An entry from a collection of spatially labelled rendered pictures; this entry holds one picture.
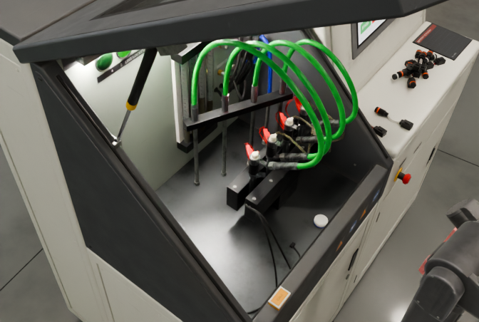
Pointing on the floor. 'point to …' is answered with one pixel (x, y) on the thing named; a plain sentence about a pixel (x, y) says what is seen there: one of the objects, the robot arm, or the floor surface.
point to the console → (433, 133)
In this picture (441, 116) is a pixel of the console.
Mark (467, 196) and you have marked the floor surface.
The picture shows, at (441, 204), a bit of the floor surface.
